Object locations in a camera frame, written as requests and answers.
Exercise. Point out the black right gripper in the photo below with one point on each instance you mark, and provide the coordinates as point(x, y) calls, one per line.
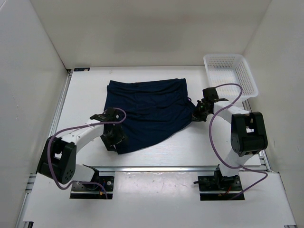
point(196, 116)

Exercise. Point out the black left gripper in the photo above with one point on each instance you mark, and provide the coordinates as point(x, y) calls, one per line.
point(119, 137)

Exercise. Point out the navy blue shorts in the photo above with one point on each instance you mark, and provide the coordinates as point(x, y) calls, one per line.
point(155, 111)

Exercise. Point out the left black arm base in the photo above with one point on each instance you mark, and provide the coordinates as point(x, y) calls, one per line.
point(93, 191)

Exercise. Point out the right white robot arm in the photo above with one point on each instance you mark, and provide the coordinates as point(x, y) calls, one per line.
point(247, 136)

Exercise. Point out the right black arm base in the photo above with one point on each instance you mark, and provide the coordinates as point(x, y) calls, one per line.
point(219, 188)

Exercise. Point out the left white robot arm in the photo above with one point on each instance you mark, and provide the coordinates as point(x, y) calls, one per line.
point(58, 159)

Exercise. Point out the white plastic mesh basket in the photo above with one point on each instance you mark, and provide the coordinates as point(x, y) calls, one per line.
point(232, 70)

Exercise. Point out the small dark label sticker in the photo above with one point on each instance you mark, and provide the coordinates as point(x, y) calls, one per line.
point(81, 69)

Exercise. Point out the front aluminium rail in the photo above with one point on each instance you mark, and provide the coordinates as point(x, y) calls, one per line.
point(155, 168)

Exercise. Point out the right aluminium frame rail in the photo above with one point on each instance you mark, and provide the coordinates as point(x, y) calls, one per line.
point(276, 201)

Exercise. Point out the aluminium frame rail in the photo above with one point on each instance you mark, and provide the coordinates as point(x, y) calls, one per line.
point(276, 201)
point(20, 223)

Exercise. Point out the left aluminium frame rail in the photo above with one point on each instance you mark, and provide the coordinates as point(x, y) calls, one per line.
point(20, 223)

